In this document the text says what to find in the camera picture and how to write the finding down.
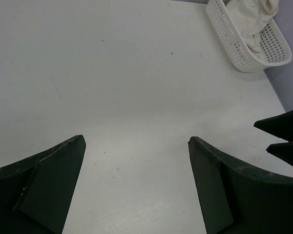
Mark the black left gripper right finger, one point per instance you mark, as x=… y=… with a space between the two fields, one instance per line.
x=239 y=198

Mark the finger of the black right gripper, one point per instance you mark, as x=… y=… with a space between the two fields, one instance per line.
x=283 y=151
x=280 y=126

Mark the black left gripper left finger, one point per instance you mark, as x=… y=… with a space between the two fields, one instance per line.
x=36 y=192

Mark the white t shirt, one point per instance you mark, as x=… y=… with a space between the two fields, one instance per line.
x=251 y=17

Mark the white perforated plastic basket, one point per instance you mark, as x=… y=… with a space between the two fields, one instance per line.
x=275 y=50

